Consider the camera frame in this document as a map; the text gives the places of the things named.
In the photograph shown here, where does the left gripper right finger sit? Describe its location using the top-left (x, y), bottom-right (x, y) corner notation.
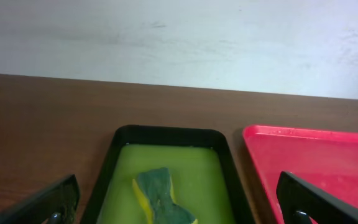
top-left (276, 171), bottom-right (358, 224)

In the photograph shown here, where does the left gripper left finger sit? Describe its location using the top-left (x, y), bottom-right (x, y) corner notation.
top-left (0, 174), bottom-right (80, 224)

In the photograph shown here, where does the yellow green sponge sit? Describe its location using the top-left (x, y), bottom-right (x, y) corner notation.
top-left (132, 167), bottom-right (198, 224)

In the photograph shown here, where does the red plastic tray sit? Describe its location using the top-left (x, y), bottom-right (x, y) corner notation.
top-left (242, 125), bottom-right (358, 223)

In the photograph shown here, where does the black tray with green liquid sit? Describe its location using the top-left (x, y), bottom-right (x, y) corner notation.
top-left (80, 125), bottom-right (255, 224)

